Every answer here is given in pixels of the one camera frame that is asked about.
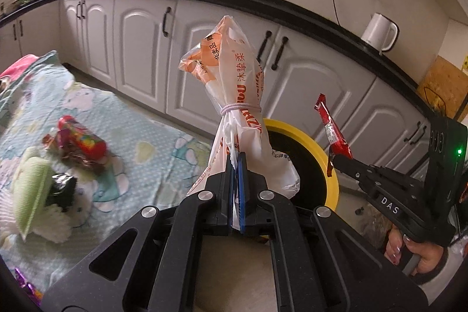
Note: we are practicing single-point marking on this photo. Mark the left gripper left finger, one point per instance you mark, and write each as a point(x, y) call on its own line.
point(150, 262)

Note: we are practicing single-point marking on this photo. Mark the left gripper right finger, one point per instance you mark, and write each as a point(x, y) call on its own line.
point(320, 263)

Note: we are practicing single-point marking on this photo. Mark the red candy bar wrapper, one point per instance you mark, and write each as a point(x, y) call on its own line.
point(337, 143)

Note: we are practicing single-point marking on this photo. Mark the black plastic wrapper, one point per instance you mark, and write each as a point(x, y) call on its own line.
point(62, 191)

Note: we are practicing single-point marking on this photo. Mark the purple foil wrapper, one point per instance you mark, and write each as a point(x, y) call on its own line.
point(33, 293)

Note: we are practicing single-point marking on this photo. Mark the red colourful snack wrapper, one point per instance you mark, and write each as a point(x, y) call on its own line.
point(76, 144)

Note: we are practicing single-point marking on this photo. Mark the orange white bag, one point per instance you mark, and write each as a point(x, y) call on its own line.
point(234, 107)

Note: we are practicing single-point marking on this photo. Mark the yellow rimmed trash bin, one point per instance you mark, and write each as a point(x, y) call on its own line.
point(313, 206)

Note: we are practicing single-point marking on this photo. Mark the right hand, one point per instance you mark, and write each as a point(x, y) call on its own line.
point(431, 255)

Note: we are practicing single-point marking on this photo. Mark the white base cabinets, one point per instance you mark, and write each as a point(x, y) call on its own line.
point(135, 46)

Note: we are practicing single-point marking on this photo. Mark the light blue cartoon bedsheet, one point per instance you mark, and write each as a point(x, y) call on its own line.
point(148, 163)

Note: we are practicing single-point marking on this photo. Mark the white electric kettle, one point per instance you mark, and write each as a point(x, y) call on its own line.
point(381, 33)

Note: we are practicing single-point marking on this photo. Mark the black countertop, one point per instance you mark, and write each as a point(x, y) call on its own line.
point(315, 26)

